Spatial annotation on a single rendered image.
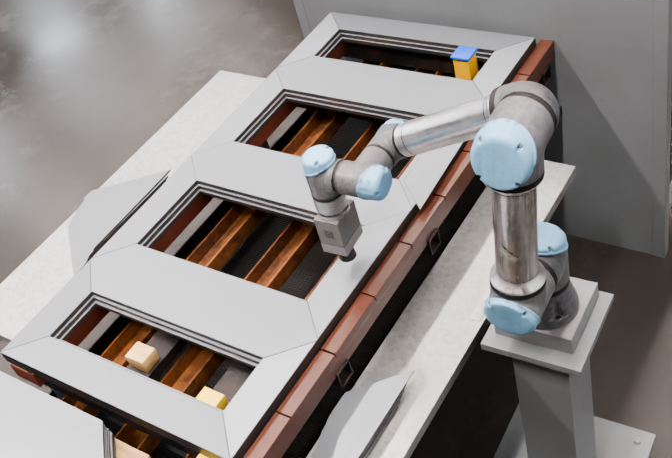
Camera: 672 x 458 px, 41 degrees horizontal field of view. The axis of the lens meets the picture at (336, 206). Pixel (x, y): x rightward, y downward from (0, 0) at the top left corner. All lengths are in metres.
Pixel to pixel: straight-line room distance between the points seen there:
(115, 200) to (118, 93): 2.13
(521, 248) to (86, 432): 1.02
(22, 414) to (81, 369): 0.16
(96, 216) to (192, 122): 0.50
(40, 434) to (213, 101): 1.36
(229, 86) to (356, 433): 1.48
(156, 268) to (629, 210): 1.60
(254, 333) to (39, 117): 3.02
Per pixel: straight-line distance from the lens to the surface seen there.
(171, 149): 2.94
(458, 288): 2.31
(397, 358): 2.19
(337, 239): 2.06
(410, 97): 2.65
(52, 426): 2.17
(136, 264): 2.42
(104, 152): 4.46
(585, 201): 3.21
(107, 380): 2.19
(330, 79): 2.82
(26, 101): 5.15
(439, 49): 2.87
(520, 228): 1.77
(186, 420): 2.03
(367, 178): 1.89
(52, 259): 2.74
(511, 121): 1.64
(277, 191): 2.45
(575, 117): 2.98
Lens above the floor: 2.38
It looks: 41 degrees down
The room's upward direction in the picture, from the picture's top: 17 degrees counter-clockwise
